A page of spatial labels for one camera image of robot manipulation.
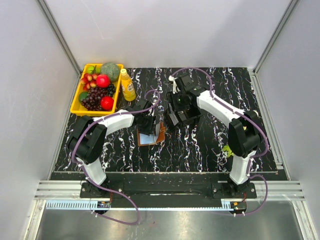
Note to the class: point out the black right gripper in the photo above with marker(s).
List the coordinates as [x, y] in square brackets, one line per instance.
[171, 97]

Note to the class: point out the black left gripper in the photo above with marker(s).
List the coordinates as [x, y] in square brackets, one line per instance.
[151, 130]

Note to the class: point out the brown leather card holder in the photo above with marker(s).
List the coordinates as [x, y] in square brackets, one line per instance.
[153, 139]

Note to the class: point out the black plastic card box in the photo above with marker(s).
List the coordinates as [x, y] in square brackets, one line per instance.
[193, 117]

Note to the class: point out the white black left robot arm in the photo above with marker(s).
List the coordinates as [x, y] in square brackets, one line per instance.
[88, 137]

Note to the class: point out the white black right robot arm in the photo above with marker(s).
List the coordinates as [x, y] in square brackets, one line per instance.
[225, 112]

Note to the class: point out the yellow juice bottle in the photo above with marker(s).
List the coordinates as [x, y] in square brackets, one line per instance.
[128, 89]

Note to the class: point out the red pomegranate lower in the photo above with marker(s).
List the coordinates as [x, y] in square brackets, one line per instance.
[107, 103]

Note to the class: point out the red pomegranate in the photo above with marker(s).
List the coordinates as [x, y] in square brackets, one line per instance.
[107, 103]
[102, 81]

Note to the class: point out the black grape bunch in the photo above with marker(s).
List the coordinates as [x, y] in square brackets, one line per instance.
[110, 90]

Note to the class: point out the dark purple grape bunch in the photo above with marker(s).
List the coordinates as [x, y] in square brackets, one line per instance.
[92, 102]

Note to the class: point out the red pomegranate upper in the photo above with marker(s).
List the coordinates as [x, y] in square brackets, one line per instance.
[102, 81]

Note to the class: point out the green melon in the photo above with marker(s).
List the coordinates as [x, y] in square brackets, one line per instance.
[112, 70]

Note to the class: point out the green lime fruit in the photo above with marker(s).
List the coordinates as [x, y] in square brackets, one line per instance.
[83, 95]

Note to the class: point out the yellow plastic fruit tray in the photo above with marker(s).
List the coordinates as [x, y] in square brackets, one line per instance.
[76, 106]

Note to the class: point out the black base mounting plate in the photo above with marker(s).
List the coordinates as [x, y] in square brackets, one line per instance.
[169, 190]

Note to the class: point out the small red fruit cluster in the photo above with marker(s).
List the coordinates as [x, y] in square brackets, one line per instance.
[88, 81]

